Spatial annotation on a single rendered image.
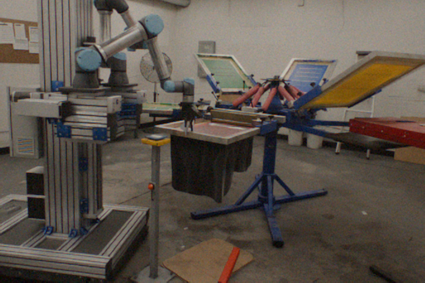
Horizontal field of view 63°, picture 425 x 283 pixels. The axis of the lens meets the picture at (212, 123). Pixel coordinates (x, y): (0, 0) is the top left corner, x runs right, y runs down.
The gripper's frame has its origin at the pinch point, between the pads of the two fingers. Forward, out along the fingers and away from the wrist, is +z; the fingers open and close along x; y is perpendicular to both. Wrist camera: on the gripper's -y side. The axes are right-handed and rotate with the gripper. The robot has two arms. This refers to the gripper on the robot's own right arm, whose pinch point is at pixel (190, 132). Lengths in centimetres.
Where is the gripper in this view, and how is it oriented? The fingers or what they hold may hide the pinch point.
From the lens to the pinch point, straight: 226.3
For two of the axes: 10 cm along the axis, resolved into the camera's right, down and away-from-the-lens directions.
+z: -0.5, 9.8, 1.7
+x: -5.3, 1.2, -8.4
